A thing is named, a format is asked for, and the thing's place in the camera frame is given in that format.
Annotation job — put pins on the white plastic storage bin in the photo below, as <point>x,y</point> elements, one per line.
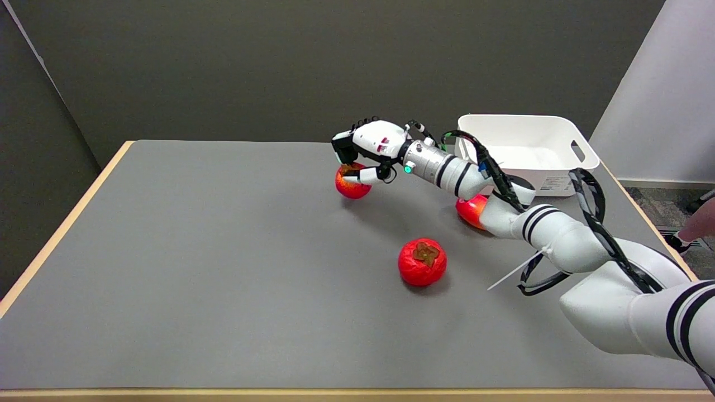
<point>530,145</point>

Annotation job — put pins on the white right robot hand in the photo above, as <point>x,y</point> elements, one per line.
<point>375,139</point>

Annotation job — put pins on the red pomegranate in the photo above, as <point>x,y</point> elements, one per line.
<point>352,187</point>

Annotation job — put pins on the white zip tie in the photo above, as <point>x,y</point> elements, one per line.
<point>514,272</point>

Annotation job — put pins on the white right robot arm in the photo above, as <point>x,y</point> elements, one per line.
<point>564,234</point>

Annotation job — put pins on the red orange mango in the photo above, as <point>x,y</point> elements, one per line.
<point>470,209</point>

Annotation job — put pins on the person's bare leg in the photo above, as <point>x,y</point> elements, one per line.
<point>701,220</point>

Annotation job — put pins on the red persimmon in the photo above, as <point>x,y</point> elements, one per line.
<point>422,265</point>

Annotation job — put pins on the black shoe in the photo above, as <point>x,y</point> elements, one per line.
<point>677,243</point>

